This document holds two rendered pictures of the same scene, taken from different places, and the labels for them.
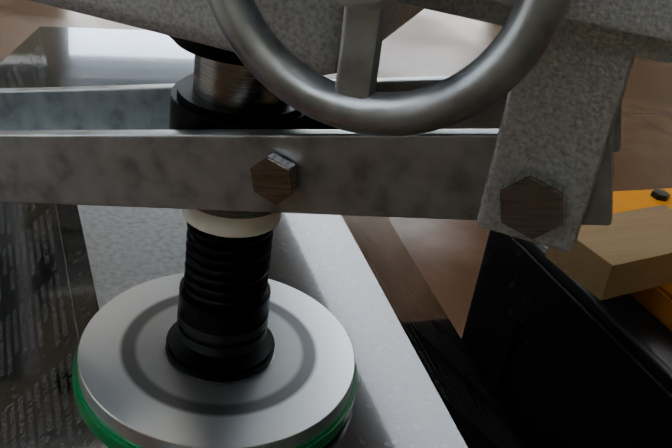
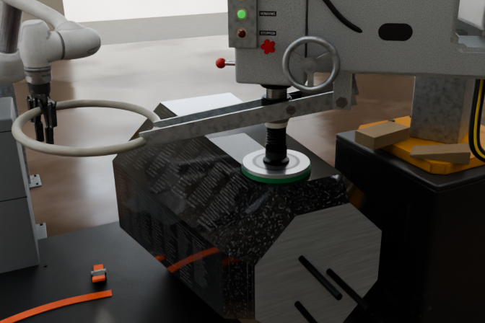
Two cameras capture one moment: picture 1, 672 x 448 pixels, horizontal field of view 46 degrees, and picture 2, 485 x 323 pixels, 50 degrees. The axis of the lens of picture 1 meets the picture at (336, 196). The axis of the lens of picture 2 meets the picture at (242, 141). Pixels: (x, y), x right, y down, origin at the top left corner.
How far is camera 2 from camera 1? 1.06 m
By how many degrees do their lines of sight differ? 7
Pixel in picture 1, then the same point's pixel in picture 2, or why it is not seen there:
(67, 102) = (226, 109)
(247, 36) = (292, 81)
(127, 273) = (240, 155)
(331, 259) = (292, 145)
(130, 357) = (256, 164)
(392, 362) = (317, 161)
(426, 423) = (329, 169)
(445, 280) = not seen: hidden behind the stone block
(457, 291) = not seen: hidden behind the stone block
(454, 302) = not seen: hidden behind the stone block
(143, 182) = (260, 117)
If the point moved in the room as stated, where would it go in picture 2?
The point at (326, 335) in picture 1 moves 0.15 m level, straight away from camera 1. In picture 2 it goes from (299, 156) to (295, 139)
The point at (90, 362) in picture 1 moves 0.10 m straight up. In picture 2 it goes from (248, 166) to (247, 136)
